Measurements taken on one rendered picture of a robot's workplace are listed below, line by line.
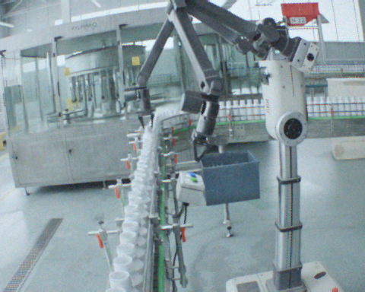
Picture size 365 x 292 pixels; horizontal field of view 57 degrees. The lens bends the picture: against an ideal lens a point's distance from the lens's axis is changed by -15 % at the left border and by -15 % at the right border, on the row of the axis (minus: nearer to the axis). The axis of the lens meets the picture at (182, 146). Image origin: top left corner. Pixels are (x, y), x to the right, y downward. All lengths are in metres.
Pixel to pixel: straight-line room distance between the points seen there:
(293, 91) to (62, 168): 4.06
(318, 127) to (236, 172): 1.31
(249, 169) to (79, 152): 3.37
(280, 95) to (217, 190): 0.73
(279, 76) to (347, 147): 4.09
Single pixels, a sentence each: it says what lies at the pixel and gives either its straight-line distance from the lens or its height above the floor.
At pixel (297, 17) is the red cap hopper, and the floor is 2.44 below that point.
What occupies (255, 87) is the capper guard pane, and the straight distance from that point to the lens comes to 7.03.
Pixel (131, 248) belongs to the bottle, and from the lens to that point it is 0.79.
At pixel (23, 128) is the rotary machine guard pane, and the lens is 5.40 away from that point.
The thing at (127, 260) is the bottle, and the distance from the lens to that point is 0.73.
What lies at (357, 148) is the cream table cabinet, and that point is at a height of 0.15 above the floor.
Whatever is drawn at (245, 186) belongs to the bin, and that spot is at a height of 0.81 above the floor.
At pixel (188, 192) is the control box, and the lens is 1.31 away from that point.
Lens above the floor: 1.49
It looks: 12 degrees down
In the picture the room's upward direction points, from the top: 6 degrees counter-clockwise
